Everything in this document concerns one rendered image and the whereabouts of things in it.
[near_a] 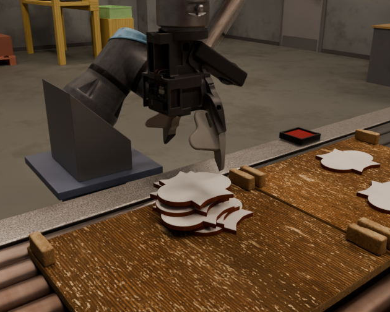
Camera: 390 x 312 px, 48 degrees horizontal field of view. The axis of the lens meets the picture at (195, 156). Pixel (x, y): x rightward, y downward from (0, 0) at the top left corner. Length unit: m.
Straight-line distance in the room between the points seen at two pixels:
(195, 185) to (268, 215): 0.13
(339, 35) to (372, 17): 0.75
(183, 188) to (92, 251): 0.18
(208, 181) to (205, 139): 0.14
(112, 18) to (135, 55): 7.11
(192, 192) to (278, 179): 0.24
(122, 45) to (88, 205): 0.43
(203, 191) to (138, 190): 0.21
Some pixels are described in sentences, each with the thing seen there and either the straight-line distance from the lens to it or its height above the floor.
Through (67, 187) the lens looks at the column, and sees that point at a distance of 1.05.
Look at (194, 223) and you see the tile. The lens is 0.68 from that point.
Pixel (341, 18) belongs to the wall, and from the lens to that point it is 9.01.
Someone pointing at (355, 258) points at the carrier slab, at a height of 0.94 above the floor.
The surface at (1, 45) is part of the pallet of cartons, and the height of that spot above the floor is 0.33.
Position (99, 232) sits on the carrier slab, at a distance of 0.72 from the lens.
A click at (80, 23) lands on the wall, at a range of 10.13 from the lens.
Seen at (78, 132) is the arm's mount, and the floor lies 0.99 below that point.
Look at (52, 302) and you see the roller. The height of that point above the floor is 0.92.
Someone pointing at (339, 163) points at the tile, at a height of 0.94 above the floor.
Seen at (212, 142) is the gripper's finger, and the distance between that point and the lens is 0.64.
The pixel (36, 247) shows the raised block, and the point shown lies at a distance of 0.67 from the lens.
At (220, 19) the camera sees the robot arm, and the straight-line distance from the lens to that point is 1.06.
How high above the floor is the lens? 1.30
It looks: 22 degrees down
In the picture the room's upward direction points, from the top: straight up
